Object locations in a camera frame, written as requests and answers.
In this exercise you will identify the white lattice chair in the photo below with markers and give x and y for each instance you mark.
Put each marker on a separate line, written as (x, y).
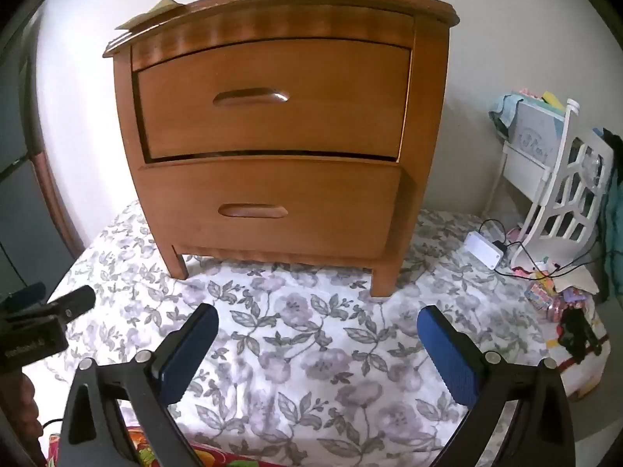
(560, 155)

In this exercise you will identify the black toy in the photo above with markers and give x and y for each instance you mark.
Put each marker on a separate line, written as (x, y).
(577, 333)

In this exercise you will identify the teal cloth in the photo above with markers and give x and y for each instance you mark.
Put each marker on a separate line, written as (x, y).
(504, 109)

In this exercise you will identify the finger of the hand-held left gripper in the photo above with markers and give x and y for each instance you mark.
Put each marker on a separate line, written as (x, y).
(22, 294)
(73, 301)

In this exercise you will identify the beige paper card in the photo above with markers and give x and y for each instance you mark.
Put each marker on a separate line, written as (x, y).
(155, 9)

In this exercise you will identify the colourful cube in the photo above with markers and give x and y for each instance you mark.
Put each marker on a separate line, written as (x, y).
(540, 294)

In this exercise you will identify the yellow block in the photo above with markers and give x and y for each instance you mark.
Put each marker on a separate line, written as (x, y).
(552, 96)

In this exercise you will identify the cream cloth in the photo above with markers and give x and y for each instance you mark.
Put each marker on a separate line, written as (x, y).
(579, 279)

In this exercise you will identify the colourful pouch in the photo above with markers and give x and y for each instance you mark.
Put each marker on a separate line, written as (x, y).
(564, 301)

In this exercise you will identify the dark teal hanging clothes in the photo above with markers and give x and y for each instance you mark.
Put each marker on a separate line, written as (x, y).
(614, 214)

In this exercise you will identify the wooden nightstand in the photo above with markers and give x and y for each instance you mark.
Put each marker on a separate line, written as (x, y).
(433, 82)

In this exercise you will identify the small white shelf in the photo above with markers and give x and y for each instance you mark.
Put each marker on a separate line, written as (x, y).
(525, 165)

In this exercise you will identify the grey floral white blanket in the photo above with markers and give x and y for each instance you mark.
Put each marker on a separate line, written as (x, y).
(301, 350)

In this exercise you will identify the white power strip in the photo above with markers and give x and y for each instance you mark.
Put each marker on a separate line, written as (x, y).
(482, 248)

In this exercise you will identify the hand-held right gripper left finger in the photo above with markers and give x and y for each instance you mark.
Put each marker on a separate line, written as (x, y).
(190, 355)

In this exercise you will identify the dark wardrobe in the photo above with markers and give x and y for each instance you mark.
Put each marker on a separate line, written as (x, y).
(24, 155)

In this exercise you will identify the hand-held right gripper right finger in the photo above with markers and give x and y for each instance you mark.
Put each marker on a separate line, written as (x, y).
(450, 355)

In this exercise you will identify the red floral blanket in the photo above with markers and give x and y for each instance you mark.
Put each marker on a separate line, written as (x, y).
(146, 447)

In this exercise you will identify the light blue album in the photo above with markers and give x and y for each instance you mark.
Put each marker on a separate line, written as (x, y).
(535, 126)

